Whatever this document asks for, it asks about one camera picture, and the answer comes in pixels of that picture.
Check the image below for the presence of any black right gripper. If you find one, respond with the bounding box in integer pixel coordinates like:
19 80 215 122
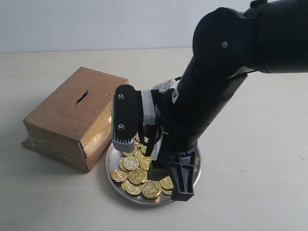
144 72 247 201

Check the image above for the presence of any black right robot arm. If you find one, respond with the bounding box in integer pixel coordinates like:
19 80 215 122
148 0 308 201

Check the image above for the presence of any brown cardboard coin box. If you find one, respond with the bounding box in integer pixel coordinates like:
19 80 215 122
21 67 128 173

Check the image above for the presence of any gold coin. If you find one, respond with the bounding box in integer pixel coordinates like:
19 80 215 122
128 169 146 185
119 156 140 171
124 180 142 196
159 176 174 191
111 169 129 182
140 156 151 171
142 180 162 199

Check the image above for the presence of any gold coin centre left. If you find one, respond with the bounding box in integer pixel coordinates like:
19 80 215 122
140 156 151 171

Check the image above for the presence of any gold coin inner left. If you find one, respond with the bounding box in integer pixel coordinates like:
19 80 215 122
128 169 146 185

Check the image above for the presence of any gold coin left middle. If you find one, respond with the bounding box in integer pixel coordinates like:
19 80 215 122
119 156 140 171

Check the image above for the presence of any gold coin front left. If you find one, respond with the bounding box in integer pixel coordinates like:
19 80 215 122
124 180 142 196

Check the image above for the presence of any gold coin far left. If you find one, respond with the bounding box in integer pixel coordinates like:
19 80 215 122
111 169 129 182

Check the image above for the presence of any round silver metal plate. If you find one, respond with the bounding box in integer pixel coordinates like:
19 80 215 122
105 143 202 206

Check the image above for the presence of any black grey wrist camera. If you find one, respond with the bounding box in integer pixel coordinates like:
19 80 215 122
111 84 157 153

